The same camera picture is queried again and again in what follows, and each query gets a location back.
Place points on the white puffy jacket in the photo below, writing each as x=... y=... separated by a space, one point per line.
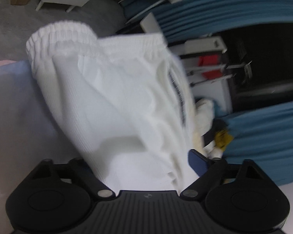
x=205 y=117

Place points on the mustard yellow garment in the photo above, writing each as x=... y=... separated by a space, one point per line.
x=223 y=139

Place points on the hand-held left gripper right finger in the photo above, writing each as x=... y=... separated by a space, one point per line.
x=197 y=162

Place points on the dark window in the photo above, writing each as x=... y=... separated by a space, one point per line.
x=271 y=65

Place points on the pastel tie-dye duvet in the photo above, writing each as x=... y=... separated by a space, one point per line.
x=14 y=114

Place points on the red garment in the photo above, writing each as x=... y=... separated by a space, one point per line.
x=210 y=61

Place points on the white and black chair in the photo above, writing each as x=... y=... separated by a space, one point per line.
x=151 y=23

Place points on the white pants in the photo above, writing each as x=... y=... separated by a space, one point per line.
x=117 y=107

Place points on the garment steamer stand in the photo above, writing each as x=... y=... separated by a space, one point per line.
x=217 y=73

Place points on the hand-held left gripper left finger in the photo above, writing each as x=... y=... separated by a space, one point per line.
x=88 y=173

